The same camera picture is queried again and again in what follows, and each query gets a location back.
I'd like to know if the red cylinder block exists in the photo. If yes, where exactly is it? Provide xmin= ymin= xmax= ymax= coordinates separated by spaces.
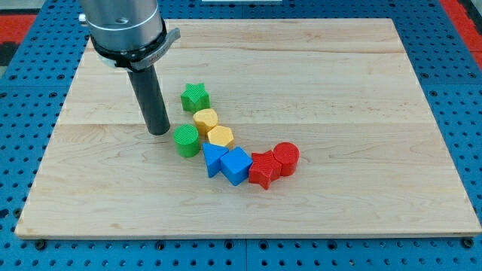
xmin=273 ymin=142 xmax=300 ymax=176

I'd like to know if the light wooden board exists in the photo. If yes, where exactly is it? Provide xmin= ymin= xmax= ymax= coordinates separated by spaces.
xmin=15 ymin=19 xmax=481 ymax=240

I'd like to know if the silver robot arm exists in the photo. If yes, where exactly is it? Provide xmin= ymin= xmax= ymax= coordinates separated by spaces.
xmin=80 ymin=0 xmax=181 ymax=72

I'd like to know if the yellow heart block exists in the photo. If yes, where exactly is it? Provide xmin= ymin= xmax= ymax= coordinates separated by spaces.
xmin=193 ymin=108 xmax=218 ymax=136

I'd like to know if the red star block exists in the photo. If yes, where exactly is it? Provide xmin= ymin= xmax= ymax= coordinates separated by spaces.
xmin=249 ymin=151 xmax=282 ymax=190

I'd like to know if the green cylinder block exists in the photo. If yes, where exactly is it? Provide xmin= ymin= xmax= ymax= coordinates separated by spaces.
xmin=173 ymin=124 xmax=200 ymax=157

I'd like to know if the yellow hexagon block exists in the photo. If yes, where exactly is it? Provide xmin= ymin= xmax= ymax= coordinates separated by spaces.
xmin=207 ymin=125 xmax=235 ymax=149

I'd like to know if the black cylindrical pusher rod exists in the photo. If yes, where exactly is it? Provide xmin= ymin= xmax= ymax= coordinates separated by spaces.
xmin=127 ymin=66 xmax=170 ymax=136

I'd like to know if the blue triangle block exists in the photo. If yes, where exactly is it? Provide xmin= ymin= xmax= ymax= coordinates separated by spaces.
xmin=202 ymin=142 xmax=229 ymax=178

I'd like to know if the blue cube block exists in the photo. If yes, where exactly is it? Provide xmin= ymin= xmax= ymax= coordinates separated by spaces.
xmin=220 ymin=147 xmax=252 ymax=186

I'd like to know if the green star block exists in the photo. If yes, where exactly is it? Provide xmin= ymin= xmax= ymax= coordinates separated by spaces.
xmin=181 ymin=83 xmax=211 ymax=114

